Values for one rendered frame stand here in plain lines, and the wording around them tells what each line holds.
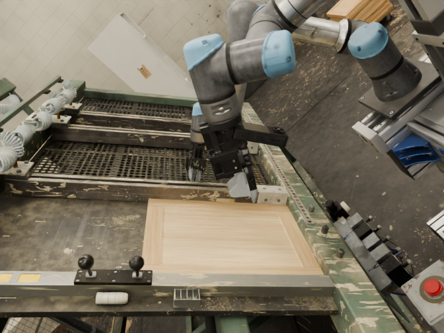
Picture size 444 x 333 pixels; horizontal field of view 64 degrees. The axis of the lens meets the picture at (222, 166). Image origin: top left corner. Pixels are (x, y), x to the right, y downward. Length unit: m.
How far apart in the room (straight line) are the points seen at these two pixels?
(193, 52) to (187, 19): 5.60
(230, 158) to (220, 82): 0.15
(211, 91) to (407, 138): 0.88
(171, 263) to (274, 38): 0.74
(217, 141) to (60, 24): 5.83
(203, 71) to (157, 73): 4.27
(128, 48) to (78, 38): 1.67
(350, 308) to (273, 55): 0.73
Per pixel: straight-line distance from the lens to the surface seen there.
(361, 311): 1.10
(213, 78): 0.66
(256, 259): 1.19
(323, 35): 1.35
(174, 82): 4.94
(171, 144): 1.93
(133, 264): 0.93
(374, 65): 1.28
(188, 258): 1.16
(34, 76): 6.71
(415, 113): 1.38
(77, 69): 6.50
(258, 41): 0.64
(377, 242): 1.36
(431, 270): 1.02
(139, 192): 1.42
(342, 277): 1.18
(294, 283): 1.11
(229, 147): 0.73
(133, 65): 4.92
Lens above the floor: 1.76
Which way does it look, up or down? 23 degrees down
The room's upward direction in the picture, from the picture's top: 48 degrees counter-clockwise
